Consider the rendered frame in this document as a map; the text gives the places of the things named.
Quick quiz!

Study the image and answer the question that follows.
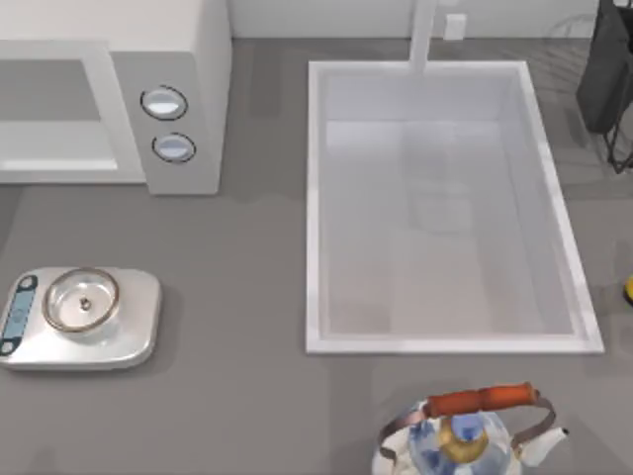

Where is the blue and white kettle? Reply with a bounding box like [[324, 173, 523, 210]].
[[371, 381, 571, 475]]

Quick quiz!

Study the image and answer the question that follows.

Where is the tall white tap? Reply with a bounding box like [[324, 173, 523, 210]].
[[407, 0, 437, 75]]

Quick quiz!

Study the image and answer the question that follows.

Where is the white sink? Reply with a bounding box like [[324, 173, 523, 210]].
[[304, 59, 606, 355]]

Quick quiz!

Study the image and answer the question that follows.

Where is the silver kitchen scale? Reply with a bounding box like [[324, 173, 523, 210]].
[[0, 266, 163, 372]]

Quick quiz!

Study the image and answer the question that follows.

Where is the white wall socket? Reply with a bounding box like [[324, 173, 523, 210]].
[[444, 13, 467, 41]]

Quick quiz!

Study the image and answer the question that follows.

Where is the microwave knob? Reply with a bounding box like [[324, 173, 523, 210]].
[[150, 132, 198, 164], [139, 84, 189, 122]]

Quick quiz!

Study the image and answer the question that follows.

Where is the pale microwave oven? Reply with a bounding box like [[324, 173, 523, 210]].
[[0, 0, 233, 197]]

